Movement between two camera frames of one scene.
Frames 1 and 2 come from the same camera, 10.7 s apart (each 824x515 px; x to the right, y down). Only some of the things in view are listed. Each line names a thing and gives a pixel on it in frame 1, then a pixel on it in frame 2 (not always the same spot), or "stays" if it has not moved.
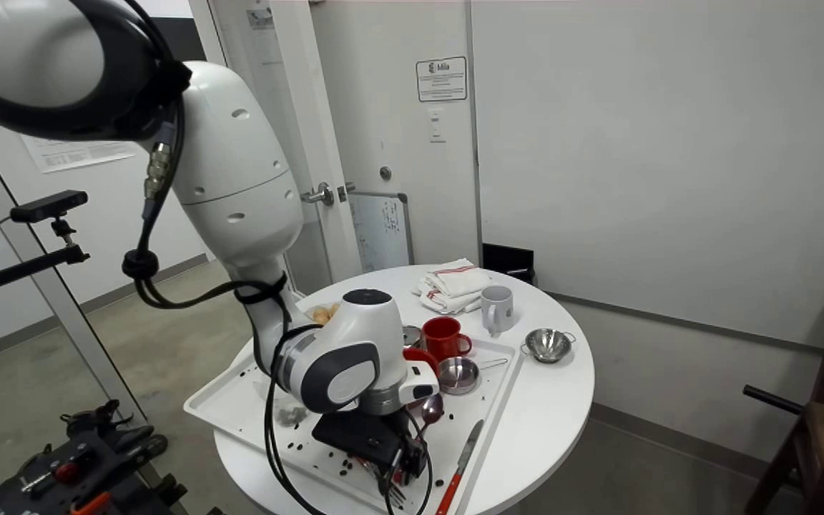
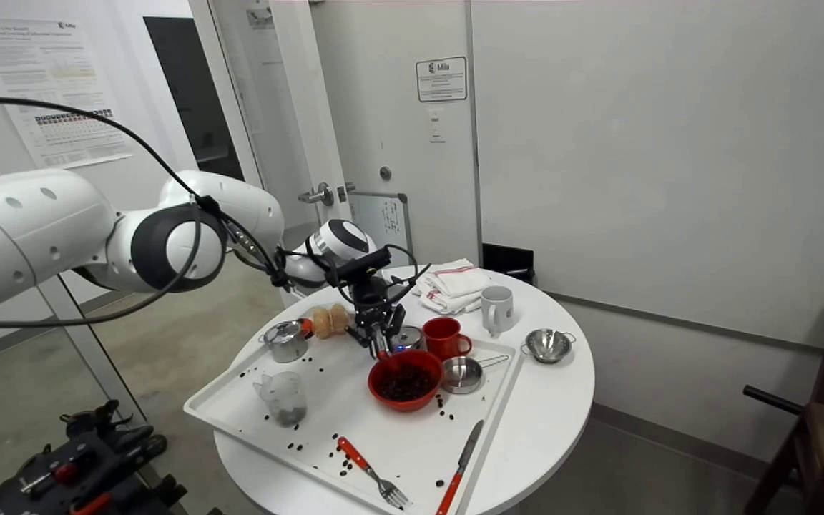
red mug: x=442 y=335 stays
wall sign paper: x=442 y=77 stays
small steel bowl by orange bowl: x=455 y=376 stays
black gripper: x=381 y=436 -> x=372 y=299
